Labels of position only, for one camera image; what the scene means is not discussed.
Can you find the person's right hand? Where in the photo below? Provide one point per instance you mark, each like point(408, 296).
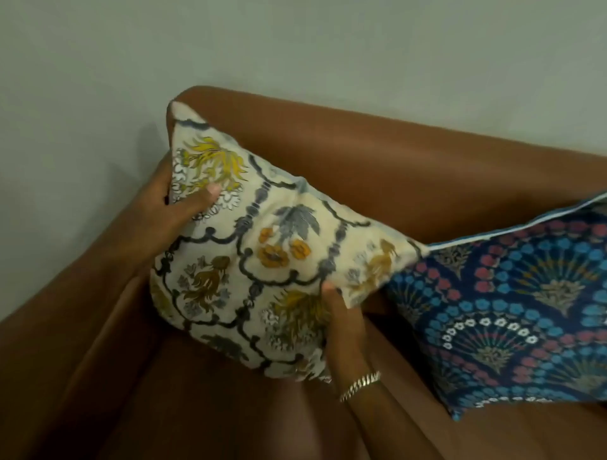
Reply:
point(346, 336)

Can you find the person's left hand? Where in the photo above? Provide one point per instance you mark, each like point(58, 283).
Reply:
point(159, 203)

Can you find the person's left thumb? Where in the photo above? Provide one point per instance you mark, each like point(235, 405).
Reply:
point(199, 198)

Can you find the person's right thumb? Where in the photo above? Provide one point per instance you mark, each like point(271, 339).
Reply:
point(335, 299)

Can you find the cream floral cushion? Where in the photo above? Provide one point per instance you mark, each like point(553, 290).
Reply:
point(265, 246)

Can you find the person's right forearm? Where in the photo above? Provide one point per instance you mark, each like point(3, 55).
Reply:
point(393, 421)

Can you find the person's left forearm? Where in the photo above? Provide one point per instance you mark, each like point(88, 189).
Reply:
point(71, 303)

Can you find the brown leather sofa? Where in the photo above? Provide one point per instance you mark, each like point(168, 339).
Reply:
point(332, 189)

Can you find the blue patterned cushion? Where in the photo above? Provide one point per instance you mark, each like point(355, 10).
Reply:
point(512, 312)

